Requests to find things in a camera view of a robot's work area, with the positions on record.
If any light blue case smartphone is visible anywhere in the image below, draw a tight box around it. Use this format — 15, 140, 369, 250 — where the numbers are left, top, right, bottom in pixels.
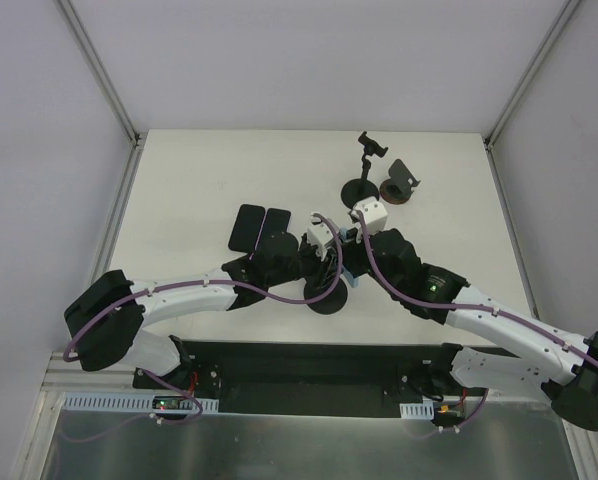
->
339, 227, 362, 288

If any brown-base black phone stand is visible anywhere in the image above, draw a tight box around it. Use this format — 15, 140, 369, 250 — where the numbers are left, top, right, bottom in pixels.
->
379, 159, 421, 205

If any lavender case smartphone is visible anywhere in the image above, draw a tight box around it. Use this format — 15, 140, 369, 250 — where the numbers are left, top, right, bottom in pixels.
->
255, 208, 291, 249

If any black round-base phone stand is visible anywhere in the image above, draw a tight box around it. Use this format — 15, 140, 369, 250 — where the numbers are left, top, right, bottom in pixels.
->
340, 131, 389, 209

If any black smartphone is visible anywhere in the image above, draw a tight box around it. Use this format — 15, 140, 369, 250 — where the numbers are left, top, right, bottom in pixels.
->
228, 204, 266, 253

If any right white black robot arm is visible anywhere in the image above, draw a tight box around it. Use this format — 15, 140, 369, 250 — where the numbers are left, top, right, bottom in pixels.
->
342, 228, 598, 432

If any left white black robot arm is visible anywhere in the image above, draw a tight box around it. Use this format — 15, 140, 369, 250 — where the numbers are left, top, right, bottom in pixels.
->
63, 228, 344, 389

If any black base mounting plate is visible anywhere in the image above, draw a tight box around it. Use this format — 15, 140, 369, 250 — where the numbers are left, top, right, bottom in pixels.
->
131, 337, 498, 419

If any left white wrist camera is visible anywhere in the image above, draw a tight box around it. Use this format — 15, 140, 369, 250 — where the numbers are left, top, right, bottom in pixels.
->
306, 212, 338, 261

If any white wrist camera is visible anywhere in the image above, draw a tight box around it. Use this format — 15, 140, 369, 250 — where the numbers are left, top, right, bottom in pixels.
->
306, 212, 338, 261
349, 196, 388, 244

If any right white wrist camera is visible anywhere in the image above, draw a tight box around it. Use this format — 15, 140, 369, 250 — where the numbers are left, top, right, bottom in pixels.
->
349, 196, 388, 244

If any right white cable duct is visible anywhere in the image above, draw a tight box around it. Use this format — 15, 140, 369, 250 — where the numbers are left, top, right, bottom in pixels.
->
399, 399, 435, 421

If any white cable duct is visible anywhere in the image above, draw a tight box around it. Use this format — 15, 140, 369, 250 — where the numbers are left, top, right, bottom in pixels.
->
399, 399, 435, 421
63, 392, 219, 415

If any front aluminium frame rail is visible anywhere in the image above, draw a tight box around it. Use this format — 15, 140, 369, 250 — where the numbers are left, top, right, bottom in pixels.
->
43, 343, 574, 397

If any left white cable duct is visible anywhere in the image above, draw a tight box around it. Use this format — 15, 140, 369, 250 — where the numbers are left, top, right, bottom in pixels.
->
63, 392, 219, 415

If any right aluminium frame post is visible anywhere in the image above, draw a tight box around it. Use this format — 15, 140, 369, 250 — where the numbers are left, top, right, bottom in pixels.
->
484, 0, 585, 151

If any aluminium frame post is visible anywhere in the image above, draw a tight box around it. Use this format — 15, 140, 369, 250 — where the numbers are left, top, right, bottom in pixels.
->
53, 0, 143, 147
484, 0, 585, 151

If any left aluminium frame post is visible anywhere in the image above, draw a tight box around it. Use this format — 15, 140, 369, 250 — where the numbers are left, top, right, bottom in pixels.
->
53, 0, 143, 147

